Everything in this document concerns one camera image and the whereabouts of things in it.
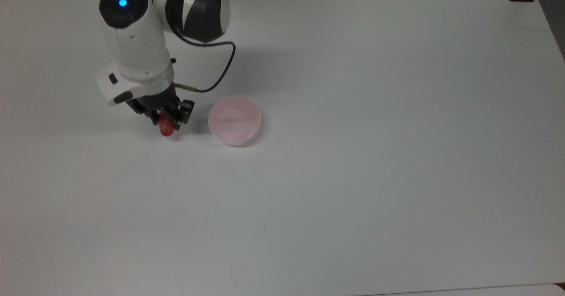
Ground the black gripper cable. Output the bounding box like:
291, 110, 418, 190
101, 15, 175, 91
167, 4, 237, 94

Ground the red strawberry with green leaves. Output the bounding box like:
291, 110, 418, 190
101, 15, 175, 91
158, 113, 177, 137

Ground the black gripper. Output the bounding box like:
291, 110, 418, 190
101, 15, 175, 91
126, 86, 195, 126

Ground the pink plastic bowl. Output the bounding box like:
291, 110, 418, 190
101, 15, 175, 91
208, 95, 262, 147

